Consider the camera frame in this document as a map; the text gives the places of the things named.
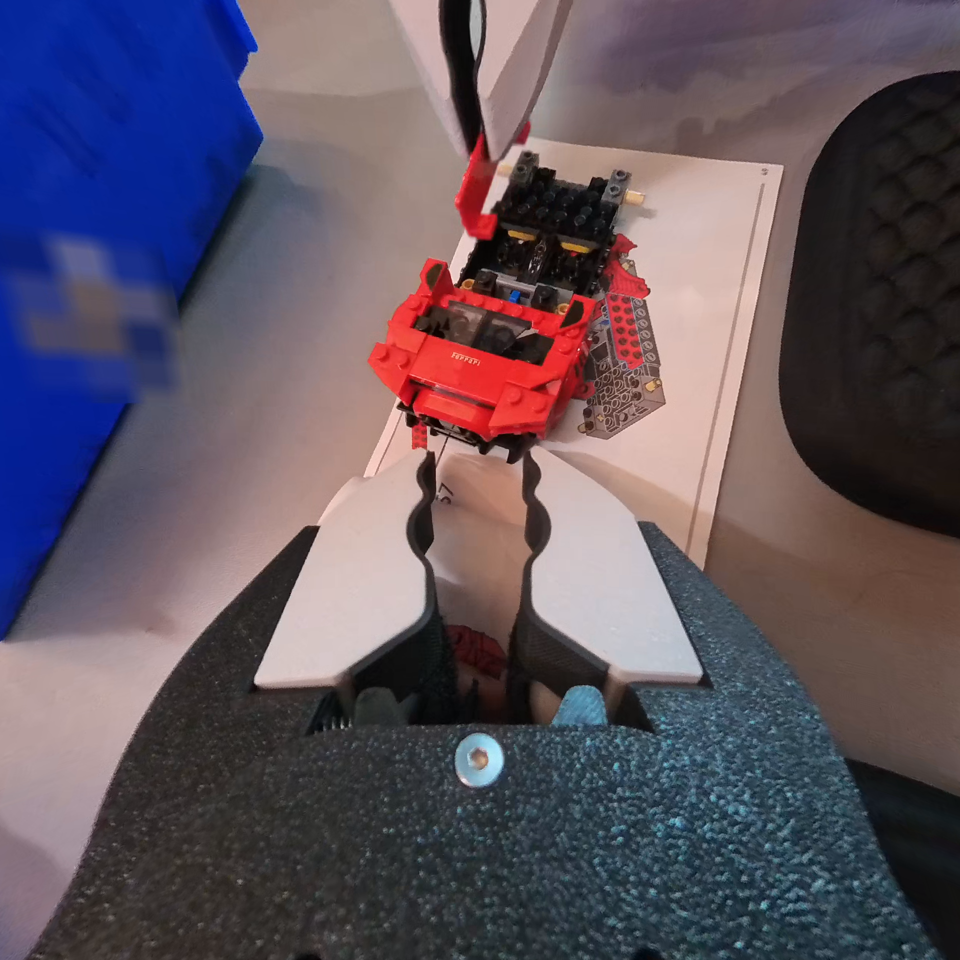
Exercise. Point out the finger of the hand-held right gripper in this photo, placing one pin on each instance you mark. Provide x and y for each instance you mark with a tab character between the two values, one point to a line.
525	53
417	38

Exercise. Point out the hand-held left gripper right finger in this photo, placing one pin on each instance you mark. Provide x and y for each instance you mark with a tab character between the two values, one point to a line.
615	600

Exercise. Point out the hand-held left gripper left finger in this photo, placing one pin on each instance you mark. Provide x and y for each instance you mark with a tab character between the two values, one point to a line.
345	600

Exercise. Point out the red striped lego piece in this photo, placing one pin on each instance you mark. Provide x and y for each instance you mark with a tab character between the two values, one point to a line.
477	188

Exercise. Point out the red and black lego car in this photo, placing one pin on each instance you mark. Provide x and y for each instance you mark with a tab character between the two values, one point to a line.
480	353

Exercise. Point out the lego instruction booklet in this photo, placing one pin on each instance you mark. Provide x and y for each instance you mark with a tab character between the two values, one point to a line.
705	300

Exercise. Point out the blue plastic bin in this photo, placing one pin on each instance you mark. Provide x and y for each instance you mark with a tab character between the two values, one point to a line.
105	150

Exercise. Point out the black quilted chair seat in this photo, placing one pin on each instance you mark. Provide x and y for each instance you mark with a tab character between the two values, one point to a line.
915	855
885	300

